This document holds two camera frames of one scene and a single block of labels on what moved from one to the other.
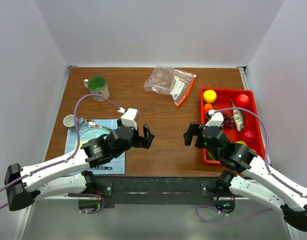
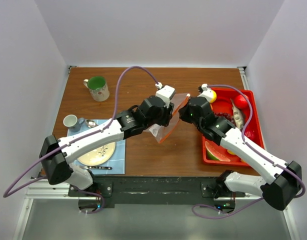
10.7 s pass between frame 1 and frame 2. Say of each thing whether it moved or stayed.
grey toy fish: stayed
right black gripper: moved
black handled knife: stayed
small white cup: stayed
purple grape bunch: stayed
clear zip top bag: moved
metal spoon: stayed
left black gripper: moved
